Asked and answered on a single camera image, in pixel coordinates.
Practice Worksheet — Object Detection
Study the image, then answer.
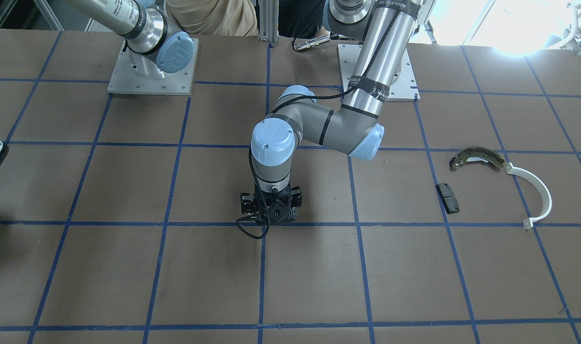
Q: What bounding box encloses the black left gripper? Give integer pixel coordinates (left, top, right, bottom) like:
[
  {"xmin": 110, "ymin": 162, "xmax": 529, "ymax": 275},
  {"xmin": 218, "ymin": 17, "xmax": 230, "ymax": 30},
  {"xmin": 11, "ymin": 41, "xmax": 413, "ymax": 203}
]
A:
[{"xmin": 240, "ymin": 185, "xmax": 302, "ymax": 225}]

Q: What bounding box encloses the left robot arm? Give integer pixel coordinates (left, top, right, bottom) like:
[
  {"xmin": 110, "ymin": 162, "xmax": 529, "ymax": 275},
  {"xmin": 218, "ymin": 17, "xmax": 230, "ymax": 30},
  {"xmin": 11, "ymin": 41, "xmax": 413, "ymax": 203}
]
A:
[{"xmin": 236, "ymin": 0, "xmax": 424, "ymax": 226}]

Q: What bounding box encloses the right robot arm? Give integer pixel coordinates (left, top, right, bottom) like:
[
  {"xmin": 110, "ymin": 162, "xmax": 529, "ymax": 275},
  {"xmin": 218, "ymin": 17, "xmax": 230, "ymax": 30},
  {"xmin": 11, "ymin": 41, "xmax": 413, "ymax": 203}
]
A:
[{"xmin": 68, "ymin": 0, "xmax": 196, "ymax": 73}]

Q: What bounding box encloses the black brake pad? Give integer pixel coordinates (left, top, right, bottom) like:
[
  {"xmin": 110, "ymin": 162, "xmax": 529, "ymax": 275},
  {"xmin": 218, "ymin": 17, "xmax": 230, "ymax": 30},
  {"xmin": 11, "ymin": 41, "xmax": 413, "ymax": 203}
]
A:
[{"xmin": 435, "ymin": 183, "xmax": 460, "ymax": 214}]

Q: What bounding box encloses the seated person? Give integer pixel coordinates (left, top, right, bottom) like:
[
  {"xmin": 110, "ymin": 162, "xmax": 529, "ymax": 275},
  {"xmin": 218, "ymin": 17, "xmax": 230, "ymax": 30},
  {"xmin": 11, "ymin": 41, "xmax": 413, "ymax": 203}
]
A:
[{"xmin": 165, "ymin": 0, "xmax": 258, "ymax": 36}]

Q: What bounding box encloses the olive brake shoe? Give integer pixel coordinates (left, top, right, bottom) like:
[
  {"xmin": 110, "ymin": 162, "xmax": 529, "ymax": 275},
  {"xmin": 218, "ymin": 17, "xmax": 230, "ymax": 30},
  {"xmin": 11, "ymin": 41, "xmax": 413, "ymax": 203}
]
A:
[{"xmin": 449, "ymin": 146, "xmax": 506, "ymax": 170}]

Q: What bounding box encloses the white curved plastic part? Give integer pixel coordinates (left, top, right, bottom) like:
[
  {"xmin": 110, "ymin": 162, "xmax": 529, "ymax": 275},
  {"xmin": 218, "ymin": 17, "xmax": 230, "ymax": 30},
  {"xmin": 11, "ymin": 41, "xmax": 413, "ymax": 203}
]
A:
[{"xmin": 503, "ymin": 161, "xmax": 552, "ymax": 229}]

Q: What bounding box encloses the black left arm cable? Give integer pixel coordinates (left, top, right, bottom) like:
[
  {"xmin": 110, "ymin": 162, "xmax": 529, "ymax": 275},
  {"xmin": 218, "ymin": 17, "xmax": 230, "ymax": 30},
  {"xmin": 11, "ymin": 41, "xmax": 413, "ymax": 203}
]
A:
[{"xmin": 236, "ymin": 0, "xmax": 410, "ymax": 239}]

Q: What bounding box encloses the silver cable connector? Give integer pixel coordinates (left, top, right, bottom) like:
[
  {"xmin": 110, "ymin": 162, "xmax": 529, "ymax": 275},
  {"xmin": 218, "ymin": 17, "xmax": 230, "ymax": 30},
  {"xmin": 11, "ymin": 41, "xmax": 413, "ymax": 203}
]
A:
[{"xmin": 292, "ymin": 34, "xmax": 331, "ymax": 53}]

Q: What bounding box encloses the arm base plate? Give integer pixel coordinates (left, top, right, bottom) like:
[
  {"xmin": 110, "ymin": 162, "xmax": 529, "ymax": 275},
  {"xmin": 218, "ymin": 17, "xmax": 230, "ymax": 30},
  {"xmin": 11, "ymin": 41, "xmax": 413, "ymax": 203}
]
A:
[
  {"xmin": 338, "ymin": 43, "xmax": 421, "ymax": 102},
  {"xmin": 107, "ymin": 38, "xmax": 199, "ymax": 96}
]

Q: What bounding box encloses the aluminium frame post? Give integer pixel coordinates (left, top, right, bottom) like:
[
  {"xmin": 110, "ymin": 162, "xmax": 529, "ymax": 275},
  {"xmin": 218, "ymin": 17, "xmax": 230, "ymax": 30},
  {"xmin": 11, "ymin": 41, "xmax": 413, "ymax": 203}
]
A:
[{"xmin": 256, "ymin": 0, "xmax": 279, "ymax": 46}]

